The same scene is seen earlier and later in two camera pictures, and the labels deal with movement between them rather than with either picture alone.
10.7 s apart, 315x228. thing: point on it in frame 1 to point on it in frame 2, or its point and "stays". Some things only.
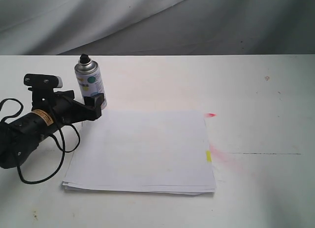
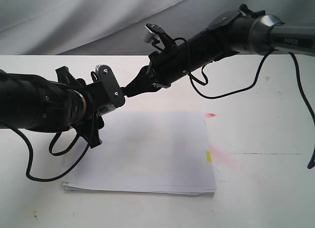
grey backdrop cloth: [157, 23] stays
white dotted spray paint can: [90, 78] to [107, 92]
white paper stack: [156, 151] stays
